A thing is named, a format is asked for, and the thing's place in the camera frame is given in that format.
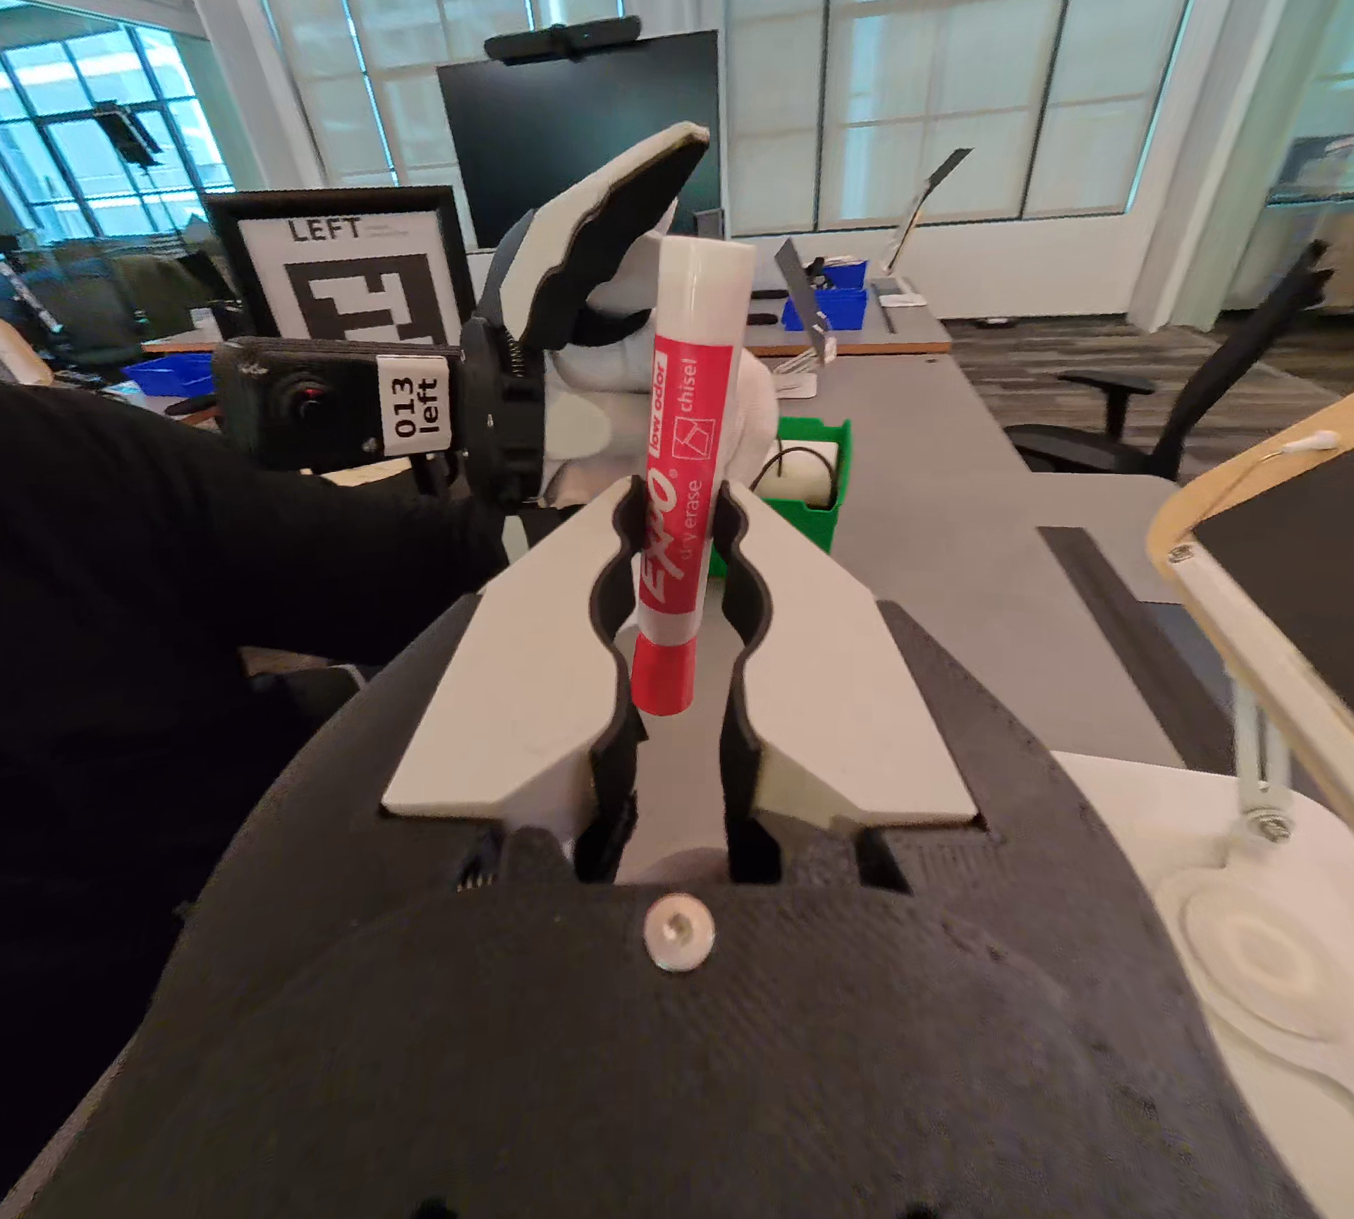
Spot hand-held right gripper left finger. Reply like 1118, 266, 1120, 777
380, 476, 649, 884

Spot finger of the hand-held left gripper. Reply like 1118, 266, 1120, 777
495, 122, 712, 352

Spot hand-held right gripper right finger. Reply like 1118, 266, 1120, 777
708, 480, 980, 884

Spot green plastic bin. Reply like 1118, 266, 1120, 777
708, 417, 853, 577

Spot red dry erase marker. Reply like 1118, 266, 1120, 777
631, 235, 758, 718

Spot person's left forearm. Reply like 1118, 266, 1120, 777
0, 379, 514, 674

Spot person's left hand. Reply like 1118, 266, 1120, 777
542, 233, 782, 508

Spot large black monitor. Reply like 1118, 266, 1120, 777
437, 27, 722, 249

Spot black framed marker poster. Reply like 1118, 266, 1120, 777
204, 185, 477, 346

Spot blue plastic bin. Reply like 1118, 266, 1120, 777
782, 261, 869, 332
120, 354, 217, 395

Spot black webcam bar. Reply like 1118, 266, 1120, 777
485, 15, 643, 65

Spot background wooden edged desk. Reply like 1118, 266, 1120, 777
730, 286, 954, 358

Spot black office chair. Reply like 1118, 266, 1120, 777
1005, 239, 1334, 480

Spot black cable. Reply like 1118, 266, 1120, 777
756, 441, 837, 500

